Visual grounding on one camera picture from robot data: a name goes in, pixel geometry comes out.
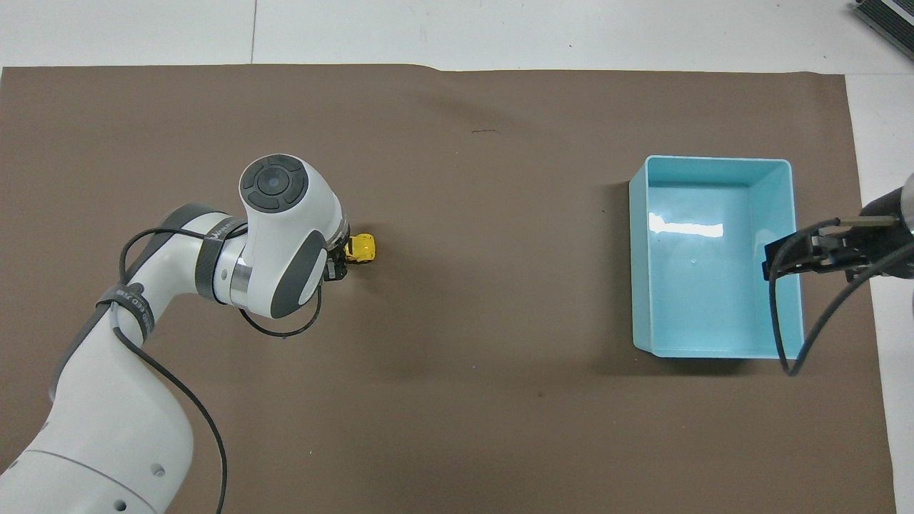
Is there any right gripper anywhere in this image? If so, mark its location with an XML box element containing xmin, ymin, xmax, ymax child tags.
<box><xmin>762</xmin><ymin>187</ymin><xmax>914</xmax><ymax>281</ymax></box>

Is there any yellow toy beetle car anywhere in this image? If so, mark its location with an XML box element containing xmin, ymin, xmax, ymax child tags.
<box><xmin>345</xmin><ymin>233</ymin><xmax>377</xmax><ymax>266</ymax></box>

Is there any light blue plastic bin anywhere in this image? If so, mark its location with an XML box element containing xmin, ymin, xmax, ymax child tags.
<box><xmin>628</xmin><ymin>155</ymin><xmax>805</xmax><ymax>359</ymax></box>

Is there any black cable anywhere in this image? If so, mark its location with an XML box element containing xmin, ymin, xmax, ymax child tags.
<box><xmin>768</xmin><ymin>216</ymin><xmax>914</xmax><ymax>377</ymax></box>
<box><xmin>118</xmin><ymin>226</ymin><xmax>323</xmax><ymax>514</ymax></box>

